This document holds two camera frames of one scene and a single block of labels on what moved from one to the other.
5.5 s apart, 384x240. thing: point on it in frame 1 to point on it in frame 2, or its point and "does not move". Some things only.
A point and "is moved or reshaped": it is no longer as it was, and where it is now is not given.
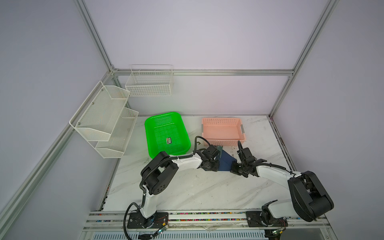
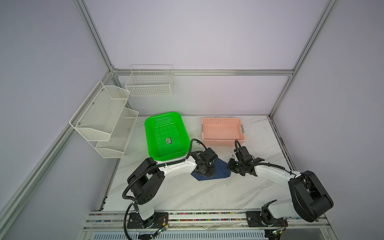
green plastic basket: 167,133 does not move
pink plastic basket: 222,131 does not move
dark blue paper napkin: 225,161 is moved or reshaped
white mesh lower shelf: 119,137 does not move
